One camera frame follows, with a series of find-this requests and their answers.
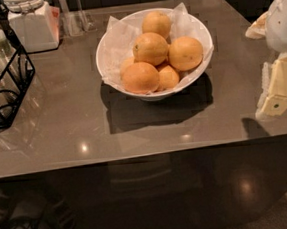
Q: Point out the small front orange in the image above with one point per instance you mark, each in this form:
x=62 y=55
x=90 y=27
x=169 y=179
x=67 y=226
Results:
x=168 y=76

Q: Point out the white lidded jar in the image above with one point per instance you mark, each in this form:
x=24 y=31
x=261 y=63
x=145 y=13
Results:
x=35 y=23

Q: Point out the white paper bowl liner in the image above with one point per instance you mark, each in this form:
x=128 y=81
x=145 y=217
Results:
x=118 y=41

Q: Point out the hidden left orange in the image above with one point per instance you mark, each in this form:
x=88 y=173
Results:
x=125 y=64

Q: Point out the clear acrylic stand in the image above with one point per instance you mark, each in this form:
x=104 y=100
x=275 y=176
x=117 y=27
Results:
x=75 y=23

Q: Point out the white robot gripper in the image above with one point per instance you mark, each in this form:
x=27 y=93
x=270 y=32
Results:
x=282 y=24

